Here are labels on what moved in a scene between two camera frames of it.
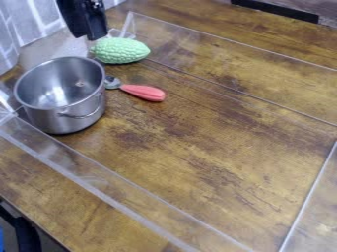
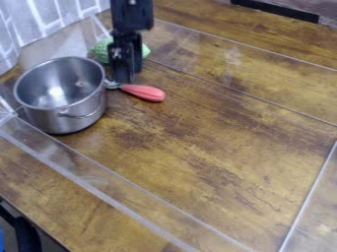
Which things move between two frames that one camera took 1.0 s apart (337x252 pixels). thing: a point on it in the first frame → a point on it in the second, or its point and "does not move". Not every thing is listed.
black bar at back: x=286 y=12 does not move
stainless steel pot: x=60 y=93 does not move
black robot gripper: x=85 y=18 → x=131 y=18
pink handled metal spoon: x=139 y=92 does not move
